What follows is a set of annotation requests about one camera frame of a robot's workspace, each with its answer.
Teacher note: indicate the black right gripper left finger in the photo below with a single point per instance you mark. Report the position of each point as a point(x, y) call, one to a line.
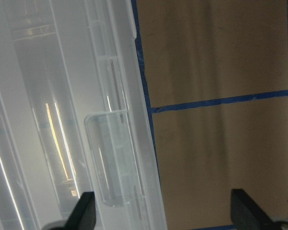
point(83, 216)

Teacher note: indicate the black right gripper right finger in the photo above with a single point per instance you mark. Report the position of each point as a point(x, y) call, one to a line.
point(247, 215)

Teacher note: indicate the clear plastic box lid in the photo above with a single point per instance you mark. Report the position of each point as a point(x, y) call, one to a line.
point(73, 116)

